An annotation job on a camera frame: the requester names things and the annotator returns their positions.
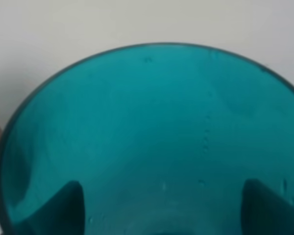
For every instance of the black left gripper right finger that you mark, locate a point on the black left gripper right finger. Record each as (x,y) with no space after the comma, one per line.
(263,212)

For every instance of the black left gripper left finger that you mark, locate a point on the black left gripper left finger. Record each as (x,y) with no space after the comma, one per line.
(63,214)

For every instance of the teal translucent plastic cup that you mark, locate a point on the teal translucent plastic cup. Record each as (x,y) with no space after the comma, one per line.
(161,137)

